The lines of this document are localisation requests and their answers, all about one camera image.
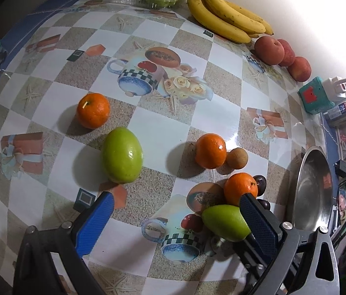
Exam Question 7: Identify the green mango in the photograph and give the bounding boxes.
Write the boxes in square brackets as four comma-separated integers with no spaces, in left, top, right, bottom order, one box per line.
[101,127,143,184]
[202,205,251,242]

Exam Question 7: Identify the black power adapter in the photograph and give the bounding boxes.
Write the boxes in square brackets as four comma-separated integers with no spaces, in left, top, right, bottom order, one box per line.
[334,160,346,178]

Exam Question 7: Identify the teal plastic box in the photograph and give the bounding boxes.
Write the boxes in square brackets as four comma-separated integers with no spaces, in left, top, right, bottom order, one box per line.
[298,77,335,115]

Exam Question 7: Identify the middle red peach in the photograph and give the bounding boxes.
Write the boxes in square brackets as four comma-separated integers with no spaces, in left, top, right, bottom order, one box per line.
[278,39,296,67]

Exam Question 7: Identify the brown round longan fruit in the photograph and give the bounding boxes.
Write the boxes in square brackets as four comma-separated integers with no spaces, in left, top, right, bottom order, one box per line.
[226,147,248,169]

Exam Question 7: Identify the middle orange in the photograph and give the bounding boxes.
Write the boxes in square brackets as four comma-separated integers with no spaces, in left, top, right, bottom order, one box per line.
[195,133,227,169]

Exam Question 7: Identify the printed checkered table mat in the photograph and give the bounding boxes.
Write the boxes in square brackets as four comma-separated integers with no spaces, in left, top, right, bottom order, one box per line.
[0,0,330,294]

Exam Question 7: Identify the white power strip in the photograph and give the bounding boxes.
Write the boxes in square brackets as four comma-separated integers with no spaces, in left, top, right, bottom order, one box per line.
[322,77,346,102]

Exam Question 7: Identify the dark plum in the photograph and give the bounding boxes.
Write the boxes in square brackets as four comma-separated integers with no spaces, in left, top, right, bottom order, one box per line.
[254,175,267,196]
[258,198,271,210]

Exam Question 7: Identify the stainless steel bowl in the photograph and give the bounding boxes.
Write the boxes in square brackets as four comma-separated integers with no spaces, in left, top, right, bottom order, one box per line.
[285,146,334,231]

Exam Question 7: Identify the yellow banana bunch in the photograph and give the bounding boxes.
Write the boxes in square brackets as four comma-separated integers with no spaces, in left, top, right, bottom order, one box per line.
[187,0,274,44]

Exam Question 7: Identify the red peach nearest bananas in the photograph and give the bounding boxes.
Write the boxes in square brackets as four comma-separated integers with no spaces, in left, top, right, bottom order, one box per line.
[254,36,285,65]

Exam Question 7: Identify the small orange far left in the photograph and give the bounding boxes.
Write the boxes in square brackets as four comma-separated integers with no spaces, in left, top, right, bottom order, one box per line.
[76,93,110,130]

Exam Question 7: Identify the green mango on table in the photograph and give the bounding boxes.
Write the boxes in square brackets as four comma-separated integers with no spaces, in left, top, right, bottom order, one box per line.
[101,127,143,184]

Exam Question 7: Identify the red peach near box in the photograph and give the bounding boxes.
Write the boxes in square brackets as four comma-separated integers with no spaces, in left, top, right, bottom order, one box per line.
[287,57,312,83]

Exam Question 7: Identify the orange near dark plum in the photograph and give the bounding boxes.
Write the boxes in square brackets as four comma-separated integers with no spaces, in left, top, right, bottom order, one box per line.
[224,173,258,207]

